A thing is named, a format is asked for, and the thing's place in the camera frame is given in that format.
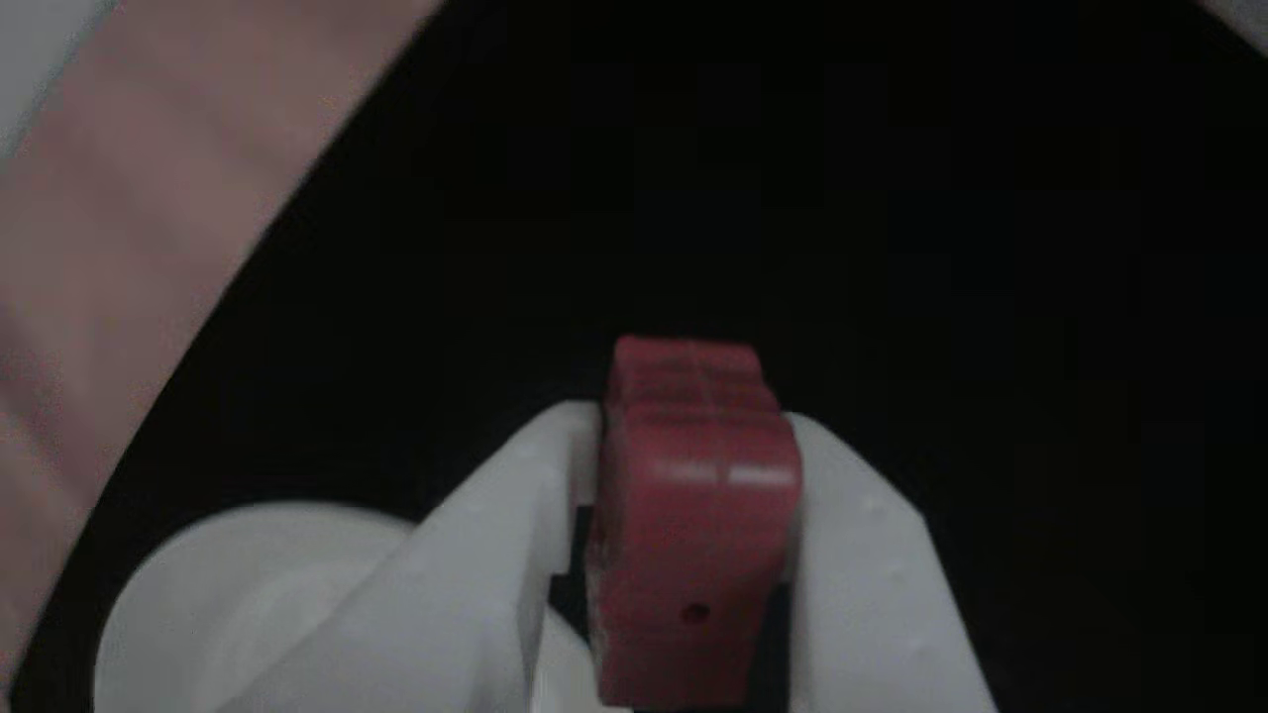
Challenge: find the red brick-shaped toy block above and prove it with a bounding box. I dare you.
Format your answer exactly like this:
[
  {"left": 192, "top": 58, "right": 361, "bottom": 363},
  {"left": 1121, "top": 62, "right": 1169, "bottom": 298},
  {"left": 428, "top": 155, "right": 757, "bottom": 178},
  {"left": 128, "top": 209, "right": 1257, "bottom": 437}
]
[{"left": 584, "top": 335, "right": 803, "bottom": 713}]

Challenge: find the white bowl with navy outside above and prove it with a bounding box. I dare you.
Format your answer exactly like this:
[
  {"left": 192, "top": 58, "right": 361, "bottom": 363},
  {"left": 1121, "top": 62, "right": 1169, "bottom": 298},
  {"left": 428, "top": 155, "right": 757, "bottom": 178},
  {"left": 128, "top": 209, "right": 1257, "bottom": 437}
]
[{"left": 94, "top": 500, "right": 417, "bottom": 713}]

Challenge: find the black desk mat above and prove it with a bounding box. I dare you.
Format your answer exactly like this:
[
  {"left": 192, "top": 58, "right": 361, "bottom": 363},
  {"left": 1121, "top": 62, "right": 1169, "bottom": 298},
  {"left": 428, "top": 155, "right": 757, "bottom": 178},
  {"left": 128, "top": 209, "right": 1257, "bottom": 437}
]
[{"left": 5, "top": 0, "right": 1268, "bottom": 713}]

